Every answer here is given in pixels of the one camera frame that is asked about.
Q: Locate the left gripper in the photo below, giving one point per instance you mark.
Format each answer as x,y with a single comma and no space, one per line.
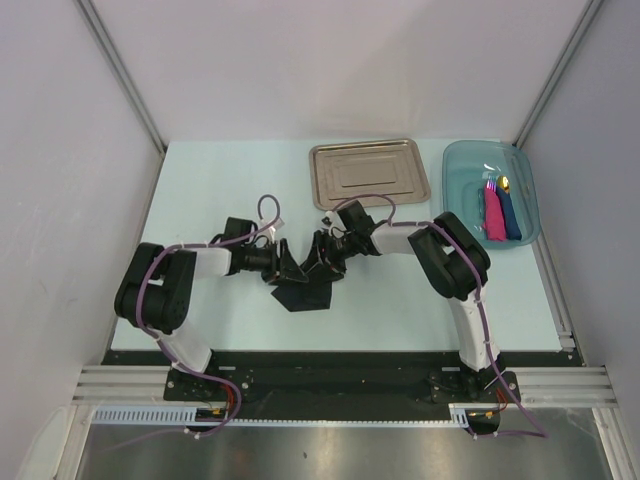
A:
282,266

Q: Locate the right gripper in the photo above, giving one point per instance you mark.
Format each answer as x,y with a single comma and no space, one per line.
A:
316,259

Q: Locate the black paper napkin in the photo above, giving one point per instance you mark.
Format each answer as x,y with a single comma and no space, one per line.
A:
304,297

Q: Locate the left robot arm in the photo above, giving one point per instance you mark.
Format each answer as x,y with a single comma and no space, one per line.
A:
155,293

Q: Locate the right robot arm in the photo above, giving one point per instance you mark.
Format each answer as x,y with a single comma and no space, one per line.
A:
454,262

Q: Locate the pink rolled napkin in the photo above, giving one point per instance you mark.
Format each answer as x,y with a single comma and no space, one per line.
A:
494,222

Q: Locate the blue rolled napkin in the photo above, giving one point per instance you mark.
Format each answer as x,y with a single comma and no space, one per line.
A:
512,229

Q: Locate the silver metal tray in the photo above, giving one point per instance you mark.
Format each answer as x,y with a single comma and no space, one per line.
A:
373,169

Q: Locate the blue plastic bin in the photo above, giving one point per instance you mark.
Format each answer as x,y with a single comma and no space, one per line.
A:
467,167

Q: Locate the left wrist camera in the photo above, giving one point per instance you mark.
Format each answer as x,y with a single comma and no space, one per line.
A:
270,230

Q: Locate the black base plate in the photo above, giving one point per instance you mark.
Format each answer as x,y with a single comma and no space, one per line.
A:
344,387

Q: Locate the white cable duct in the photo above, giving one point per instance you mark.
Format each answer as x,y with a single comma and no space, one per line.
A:
200,417

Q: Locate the aluminium frame rail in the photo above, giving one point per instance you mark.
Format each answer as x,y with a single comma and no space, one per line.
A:
110,52

